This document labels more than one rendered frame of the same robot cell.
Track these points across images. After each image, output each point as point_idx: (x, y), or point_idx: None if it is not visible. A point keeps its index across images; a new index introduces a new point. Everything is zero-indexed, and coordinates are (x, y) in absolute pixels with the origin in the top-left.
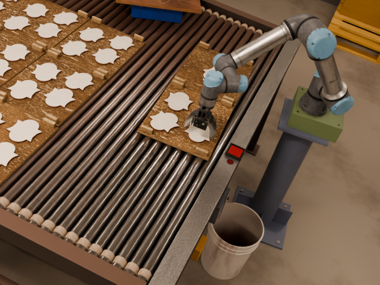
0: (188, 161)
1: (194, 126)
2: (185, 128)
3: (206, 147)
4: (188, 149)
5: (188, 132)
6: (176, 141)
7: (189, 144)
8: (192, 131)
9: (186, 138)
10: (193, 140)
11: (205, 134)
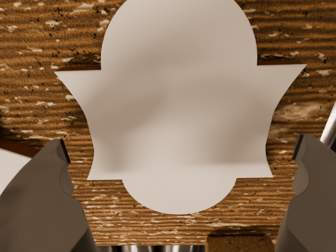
0: (191, 249)
1: (118, 105)
2: (76, 129)
3: (254, 203)
4: (169, 241)
5: (114, 179)
6: (99, 228)
7: (164, 220)
8: (134, 159)
9: (133, 198)
10: (175, 214)
11: (233, 142)
